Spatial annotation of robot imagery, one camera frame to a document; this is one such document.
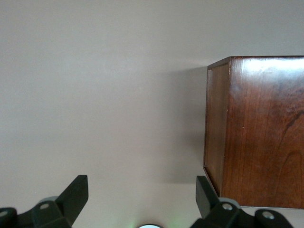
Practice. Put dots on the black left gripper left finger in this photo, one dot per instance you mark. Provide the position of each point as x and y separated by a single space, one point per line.
71 199

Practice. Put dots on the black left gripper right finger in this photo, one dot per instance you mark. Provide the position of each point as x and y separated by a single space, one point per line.
209 206

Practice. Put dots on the dark red wooden cabinet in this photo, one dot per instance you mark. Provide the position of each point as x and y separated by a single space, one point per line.
261 133

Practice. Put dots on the brown table cover sheet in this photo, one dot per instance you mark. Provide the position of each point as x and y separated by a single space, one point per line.
95 83

